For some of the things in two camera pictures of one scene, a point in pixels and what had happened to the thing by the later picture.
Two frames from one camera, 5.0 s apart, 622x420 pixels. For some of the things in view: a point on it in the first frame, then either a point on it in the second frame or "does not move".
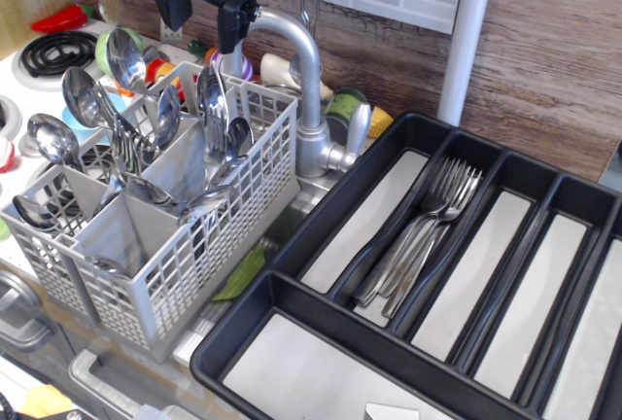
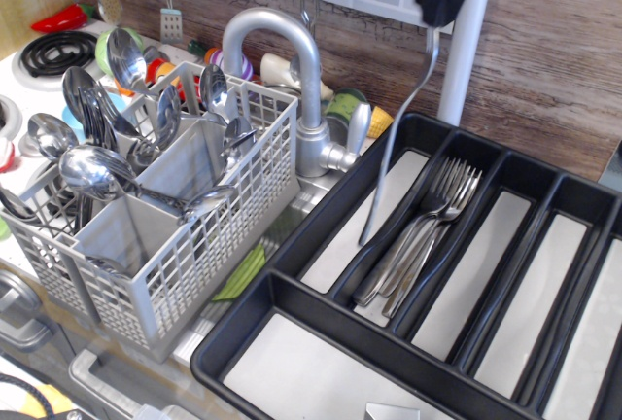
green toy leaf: (252, 263) does not move
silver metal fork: (119, 136) → (435, 43)
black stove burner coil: (57, 52) does not move
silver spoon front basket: (203, 202) does not move
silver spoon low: (35, 214) → (16, 204)
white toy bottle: (279, 69) does not move
